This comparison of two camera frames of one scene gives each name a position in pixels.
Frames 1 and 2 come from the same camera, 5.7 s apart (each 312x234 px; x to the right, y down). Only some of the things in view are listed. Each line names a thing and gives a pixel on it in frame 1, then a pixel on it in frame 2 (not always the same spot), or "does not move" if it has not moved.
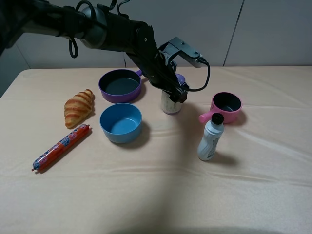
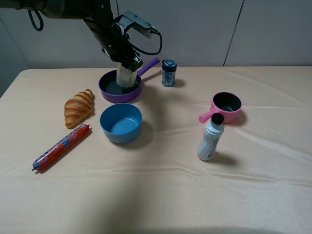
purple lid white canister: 169,107 -> 125,76
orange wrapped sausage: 61,146 does not move
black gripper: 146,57 -> 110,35
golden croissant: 77,107 does not move
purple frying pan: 120,86 does not move
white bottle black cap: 210,139 does not move
